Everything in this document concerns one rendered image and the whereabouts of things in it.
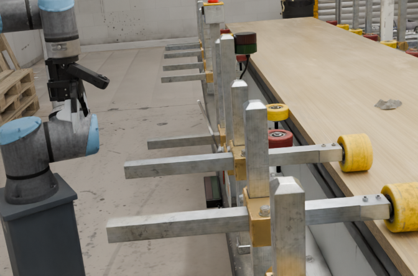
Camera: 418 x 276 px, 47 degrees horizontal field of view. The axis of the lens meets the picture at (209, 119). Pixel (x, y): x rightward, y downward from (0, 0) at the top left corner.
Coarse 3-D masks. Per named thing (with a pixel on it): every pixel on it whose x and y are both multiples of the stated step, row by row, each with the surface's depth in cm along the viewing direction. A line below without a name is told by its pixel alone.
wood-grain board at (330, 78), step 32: (256, 32) 321; (288, 32) 311; (320, 32) 301; (352, 32) 292; (256, 64) 222; (288, 64) 217; (320, 64) 213; (352, 64) 208; (384, 64) 204; (416, 64) 199; (288, 96) 166; (320, 96) 164; (352, 96) 161; (384, 96) 158; (416, 96) 156; (320, 128) 133; (352, 128) 132; (384, 128) 130; (416, 128) 128; (384, 160) 110; (416, 160) 109; (352, 192) 96; (384, 224) 84; (416, 256) 75
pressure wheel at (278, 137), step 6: (270, 132) 131; (276, 132) 129; (282, 132) 131; (288, 132) 130; (270, 138) 127; (276, 138) 127; (282, 138) 126; (288, 138) 127; (270, 144) 127; (276, 144) 126; (282, 144) 126; (288, 144) 127; (276, 168) 133
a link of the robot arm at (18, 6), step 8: (0, 0) 134; (8, 0) 134; (16, 0) 135; (24, 0) 135; (0, 8) 132; (8, 8) 133; (16, 8) 133; (24, 8) 134; (0, 16) 132; (8, 16) 132; (16, 16) 133; (24, 16) 134; (0, 24) 133; (8, 24) 133; (16, 24) 134; (24, 24) 135; (32, 24) 136; (0, 32) 135
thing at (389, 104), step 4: (380, 100) 148; (388, 100) 147; (392, 100) 147; (396, 100) 148; (376, 104) 148; (380, 104) 147; (384, 104) 147; (388, 104) 145; (392, 104) 146; (396, 104) 146; (400, 104) 148; (380, 108) 146; (384, 108) 145; (388, 108) 144; (396, 108) 145
